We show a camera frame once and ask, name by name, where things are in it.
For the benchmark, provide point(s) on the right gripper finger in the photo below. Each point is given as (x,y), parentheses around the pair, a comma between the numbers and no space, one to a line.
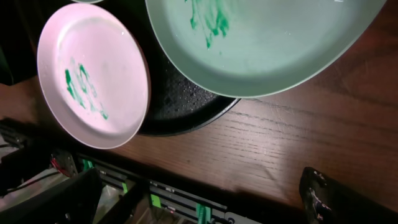
(327,201)

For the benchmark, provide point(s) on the mint green plate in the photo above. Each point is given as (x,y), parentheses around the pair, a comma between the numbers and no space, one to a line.
(87,1)
(254,48)

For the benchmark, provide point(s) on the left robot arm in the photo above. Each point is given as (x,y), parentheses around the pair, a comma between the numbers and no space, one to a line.
(72,201)

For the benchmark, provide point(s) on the round black tray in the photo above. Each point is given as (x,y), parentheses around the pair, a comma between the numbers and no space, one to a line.
(177,105)

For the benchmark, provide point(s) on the white plate green stains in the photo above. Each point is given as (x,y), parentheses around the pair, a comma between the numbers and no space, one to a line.
(93,75)

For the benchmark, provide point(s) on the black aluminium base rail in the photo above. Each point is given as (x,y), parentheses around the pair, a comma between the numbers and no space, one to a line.
(34,154)

